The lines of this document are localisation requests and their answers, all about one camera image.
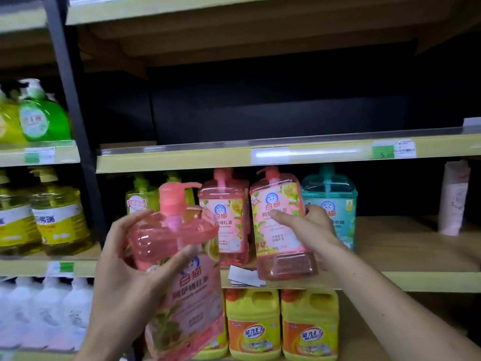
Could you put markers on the round green hand wash bottle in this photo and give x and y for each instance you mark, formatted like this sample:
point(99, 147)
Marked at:
point(45, 120)

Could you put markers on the person's right forearm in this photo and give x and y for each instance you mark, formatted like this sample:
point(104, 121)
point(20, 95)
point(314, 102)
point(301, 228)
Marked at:
point(394, 297)

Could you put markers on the teal green detergent bottle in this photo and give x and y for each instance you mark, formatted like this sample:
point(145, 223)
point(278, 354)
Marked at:
point(338, 187)

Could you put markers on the plain white label card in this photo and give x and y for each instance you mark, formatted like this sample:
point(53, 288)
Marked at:
point(246, 276)

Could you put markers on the person's left hand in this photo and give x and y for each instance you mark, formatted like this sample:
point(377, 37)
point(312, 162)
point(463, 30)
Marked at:
point(120, 297)

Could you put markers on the white baby label bottle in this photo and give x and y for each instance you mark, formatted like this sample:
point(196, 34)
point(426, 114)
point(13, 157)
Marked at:
point(43, 315)
point(13, 315)

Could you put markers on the wooden shelf rack black frame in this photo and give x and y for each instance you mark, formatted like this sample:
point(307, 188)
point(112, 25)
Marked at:
point(406, 240)

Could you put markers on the person's right hand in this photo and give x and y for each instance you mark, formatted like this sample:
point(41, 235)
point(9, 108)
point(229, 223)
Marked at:
point(315, 229)

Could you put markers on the green white price tag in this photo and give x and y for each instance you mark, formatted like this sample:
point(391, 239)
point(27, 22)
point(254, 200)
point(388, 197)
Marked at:
point(394, 149)
point(40, 155)
point(60, 269)

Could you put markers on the yellow dish soap pump bottle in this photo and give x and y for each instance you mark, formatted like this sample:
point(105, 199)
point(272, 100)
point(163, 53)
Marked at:
point(17, 225)
point(62, 221)

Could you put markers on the slim green dish soap bottle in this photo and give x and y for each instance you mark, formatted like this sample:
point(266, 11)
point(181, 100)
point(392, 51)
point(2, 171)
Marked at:
point(141, 199)

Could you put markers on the blank white shelf label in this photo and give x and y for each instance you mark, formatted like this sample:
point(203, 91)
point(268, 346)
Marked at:
point(270, 156)
point(471, 122)

